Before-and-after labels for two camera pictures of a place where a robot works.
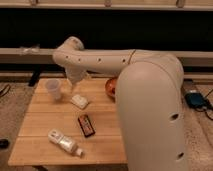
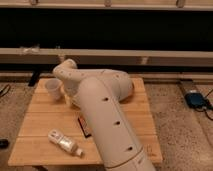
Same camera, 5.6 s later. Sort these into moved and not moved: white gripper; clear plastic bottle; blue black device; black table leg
Moved: white gripper
Not moved: blue black device; clear plastic bottle; black table leg
